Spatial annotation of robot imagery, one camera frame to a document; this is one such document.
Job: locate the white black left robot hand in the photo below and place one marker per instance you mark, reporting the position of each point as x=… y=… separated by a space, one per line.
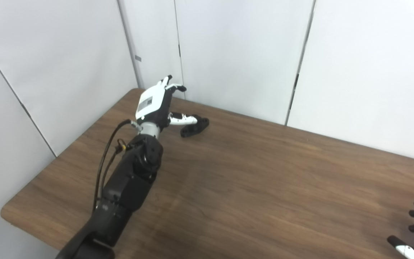
x=151 y=104

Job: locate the black flanged holder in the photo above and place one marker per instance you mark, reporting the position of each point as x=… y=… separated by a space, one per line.
x=196 y=127

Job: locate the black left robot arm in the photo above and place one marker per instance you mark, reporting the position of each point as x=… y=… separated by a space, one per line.
x=128 y=187

